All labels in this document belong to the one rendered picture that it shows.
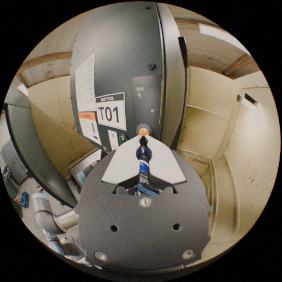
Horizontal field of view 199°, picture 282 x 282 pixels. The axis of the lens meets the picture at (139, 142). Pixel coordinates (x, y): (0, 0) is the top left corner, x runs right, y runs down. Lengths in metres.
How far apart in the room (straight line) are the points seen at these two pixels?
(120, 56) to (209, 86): 1.12
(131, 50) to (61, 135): 1.34
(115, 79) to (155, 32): 0.11
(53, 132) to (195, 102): 1.93
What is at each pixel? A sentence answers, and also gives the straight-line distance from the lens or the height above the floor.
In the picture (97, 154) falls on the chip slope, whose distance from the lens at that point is 1.69.
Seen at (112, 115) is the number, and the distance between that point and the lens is 0.17.
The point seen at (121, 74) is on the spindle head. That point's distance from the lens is 0.15.
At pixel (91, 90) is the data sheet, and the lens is 0.24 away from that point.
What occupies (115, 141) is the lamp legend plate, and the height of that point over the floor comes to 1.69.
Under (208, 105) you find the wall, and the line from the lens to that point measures 1.18.
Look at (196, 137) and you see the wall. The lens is 1.24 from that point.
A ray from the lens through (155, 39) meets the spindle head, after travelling 0.15.
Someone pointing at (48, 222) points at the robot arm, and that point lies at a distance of 0.47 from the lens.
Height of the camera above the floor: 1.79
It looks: 32 degrees down
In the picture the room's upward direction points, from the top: straight up
